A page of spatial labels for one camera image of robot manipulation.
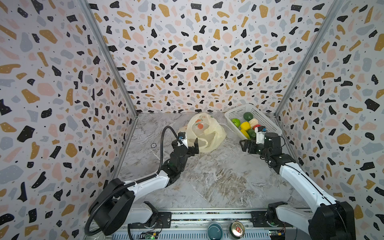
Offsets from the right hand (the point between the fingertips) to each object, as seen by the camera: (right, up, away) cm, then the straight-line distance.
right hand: (245, 139), depth 83 cm
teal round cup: (-18, -43, -12) cm, 48 cm away
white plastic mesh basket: (+24, +7, +21) cm, 33 cm away
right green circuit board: (+11, -44, -11) cm, 47 cm away
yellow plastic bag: (-24, +7, +29) cm, 38 cm away
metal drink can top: (-9, -36, -20) cm, 43 cm away
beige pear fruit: (+14, +11, +27) cm, 32 cm away
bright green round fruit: (+1, +10, +27) cm, 29 cm away
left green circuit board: (-47, -45, -12) cm, 66 cm away
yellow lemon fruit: (+8, +8, +25) cm, 28 cm away
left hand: (-31, +2, -2) cm, 31 cm away
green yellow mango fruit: (+6, +3, +21) cm, 22 cm away
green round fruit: (+11, +15, +30) cm, 35 cm away
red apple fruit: (+15, +7, +25) cm, 30 cm away
